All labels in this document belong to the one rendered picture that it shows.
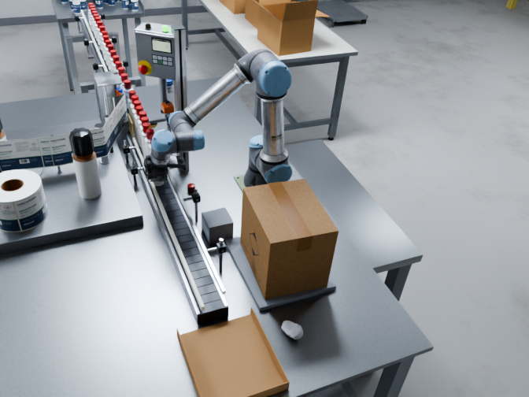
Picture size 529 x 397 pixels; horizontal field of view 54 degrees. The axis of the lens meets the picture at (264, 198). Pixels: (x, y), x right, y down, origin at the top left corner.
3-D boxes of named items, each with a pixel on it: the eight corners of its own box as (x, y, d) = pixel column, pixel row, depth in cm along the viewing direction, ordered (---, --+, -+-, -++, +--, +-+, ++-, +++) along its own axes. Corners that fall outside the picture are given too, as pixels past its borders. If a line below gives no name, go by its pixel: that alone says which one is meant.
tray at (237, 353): (176, 335, 167) (176, 328, 165) (251, 314, 176) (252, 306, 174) (205, 418, 146) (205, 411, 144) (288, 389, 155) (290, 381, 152)
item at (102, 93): (98, 121, 258) (91, 73, 242) (125, 117, 262) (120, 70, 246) (103, 135, 248) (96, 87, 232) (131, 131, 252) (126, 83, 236)
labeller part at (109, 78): (93, 74, 242) (92, 72, 241) (116, 72, 246) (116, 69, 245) (98, 87, 232) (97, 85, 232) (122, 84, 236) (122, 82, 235)
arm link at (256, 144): (268, 155, 235) (271, 128, 227) (280, 171, 225) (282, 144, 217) (244, 159, 231) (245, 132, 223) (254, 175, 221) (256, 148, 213)
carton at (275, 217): (239, 242, 201) (242, 187, 184) (297, 231, 208) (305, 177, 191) (264, 300, 179) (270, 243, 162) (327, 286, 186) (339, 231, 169)
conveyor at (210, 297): (112, 96, 287) (111, 90, 285) (127, 94, 290) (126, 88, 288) (201, 321, 171) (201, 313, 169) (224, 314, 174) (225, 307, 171)
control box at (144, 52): (146, 65, 219) (143, 20, 207) (185, 72, 217) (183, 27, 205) (137, 76, 211) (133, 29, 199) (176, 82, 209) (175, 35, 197)
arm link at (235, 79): (257, 34, 197) (160, 115, 202) (268, 44, 189) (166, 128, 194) (271, 56, 205) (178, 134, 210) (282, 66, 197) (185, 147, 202)
